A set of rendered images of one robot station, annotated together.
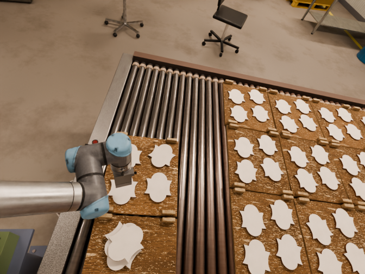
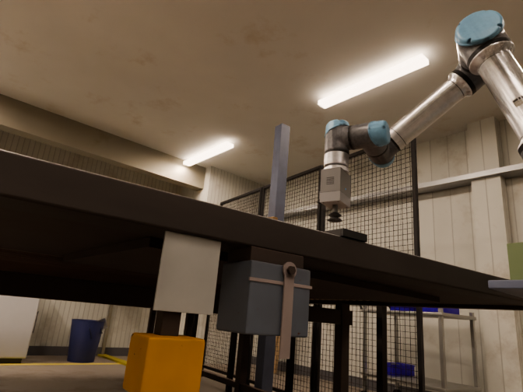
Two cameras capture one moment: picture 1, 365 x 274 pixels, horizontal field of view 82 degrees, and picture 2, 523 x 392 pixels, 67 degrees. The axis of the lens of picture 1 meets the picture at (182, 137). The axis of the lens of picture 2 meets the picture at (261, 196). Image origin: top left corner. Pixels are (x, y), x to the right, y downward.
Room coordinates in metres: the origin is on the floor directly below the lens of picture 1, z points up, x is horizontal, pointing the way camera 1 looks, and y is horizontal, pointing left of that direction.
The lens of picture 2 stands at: (0.94, 1.14, 0.74)
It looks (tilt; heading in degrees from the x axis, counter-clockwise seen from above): 17 degrees up; 248
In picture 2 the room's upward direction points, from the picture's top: 5 degrees clockwise
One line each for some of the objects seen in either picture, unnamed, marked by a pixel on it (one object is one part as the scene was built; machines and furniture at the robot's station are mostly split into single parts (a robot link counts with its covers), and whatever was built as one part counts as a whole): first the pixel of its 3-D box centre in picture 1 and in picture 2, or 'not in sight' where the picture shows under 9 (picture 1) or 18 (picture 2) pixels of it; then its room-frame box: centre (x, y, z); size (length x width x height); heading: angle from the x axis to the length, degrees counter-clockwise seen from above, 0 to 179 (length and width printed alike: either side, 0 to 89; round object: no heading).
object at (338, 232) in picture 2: not in sight; (342, 236); (0.45, 0.41, 0.92); 0.08 x 0.08 x 0.02; 12
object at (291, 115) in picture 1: (295, 114); not in sight; (1.23, -0.71, 0.94); 0.41 x 0.35 x 0.04; 12
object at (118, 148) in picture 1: (118, 150); (338, 139); (0.32, 0.18, 1.29); 0.09 x 0.08 x 0.11; 127
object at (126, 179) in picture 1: (124, 170); (332, 187); (0.33, 0.17, 1.13); 0.10 x 0.09 x 0.16; 124
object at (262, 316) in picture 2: not in sight; (265, 302); (0.65, 0.46, 0.77); 0.14 x 0.11 x 0.18; 12
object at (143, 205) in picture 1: (143, 172); not in sight; (0.44, 0.13, 0.93); 0.41 x 0.35 x 0.02; 15
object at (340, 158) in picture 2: (120, 161); (336, 162); (0.32, 0.18, 1.21); 0.08 x 0.08 x 0.05
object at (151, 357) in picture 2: not in sight; (172, 309); (0.82, 0.50, 0.74); 0.09 x 0.08 x 0.24; 12
